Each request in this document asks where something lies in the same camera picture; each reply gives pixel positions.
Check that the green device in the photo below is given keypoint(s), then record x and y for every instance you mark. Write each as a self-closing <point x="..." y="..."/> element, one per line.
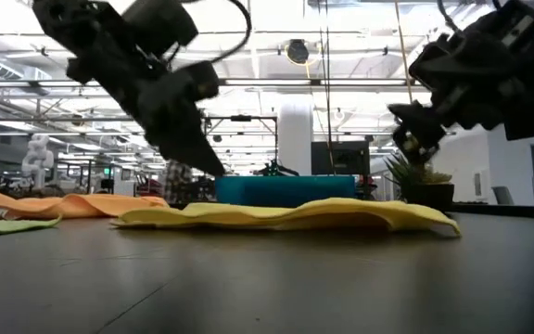
<point x="274" y="168"/>

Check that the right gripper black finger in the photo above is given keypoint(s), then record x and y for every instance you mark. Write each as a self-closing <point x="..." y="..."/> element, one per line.
<point x="417" y="148"/>
<point x="417" y="120"/>

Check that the yellow microfiber towel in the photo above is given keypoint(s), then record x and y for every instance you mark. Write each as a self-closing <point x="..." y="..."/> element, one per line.
<point x="295" y="215"/>

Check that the black aluminium table frame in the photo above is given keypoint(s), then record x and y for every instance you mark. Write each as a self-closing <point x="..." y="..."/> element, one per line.
<point x="503" y="211"/>

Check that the orange microfiber towel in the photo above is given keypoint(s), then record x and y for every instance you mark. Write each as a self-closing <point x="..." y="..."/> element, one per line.
<point x="63" y="206"/>

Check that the black rig frame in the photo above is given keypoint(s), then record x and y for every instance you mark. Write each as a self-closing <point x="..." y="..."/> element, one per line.
<point x="241" y="118"/>

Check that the blue plastic bin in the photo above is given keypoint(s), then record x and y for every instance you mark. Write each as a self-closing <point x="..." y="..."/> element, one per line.
<point x="285" y="191"/>

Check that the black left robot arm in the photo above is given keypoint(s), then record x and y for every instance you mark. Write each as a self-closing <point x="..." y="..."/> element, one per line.
<point x="156" y="23"/>

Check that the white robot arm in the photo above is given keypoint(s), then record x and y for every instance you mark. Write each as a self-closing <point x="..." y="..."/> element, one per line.
<point x="37" y="158"/>

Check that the black monitor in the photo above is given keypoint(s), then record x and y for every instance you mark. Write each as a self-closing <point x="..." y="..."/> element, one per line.
<point x="341" y="158"/>

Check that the long ceiling light bar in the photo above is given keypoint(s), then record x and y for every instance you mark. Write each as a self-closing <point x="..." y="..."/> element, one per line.
<point x="267" y="82"/>

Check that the grey chair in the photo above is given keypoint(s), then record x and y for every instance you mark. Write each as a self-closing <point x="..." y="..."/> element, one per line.
<point x="502" y="195"/>

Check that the lime green microfiber towel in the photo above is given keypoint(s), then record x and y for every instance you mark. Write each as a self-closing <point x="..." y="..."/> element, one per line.
<point x="7" y="226"/>

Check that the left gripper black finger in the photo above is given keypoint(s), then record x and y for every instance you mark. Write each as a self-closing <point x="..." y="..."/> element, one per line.
<point x="179" y="134"/>

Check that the green spiky plant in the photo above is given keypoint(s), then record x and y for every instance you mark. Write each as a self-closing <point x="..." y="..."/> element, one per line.
<point x="410" y="174"/>

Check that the person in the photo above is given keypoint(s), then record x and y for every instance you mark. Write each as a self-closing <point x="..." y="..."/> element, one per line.
<point x="177" y="178"/>

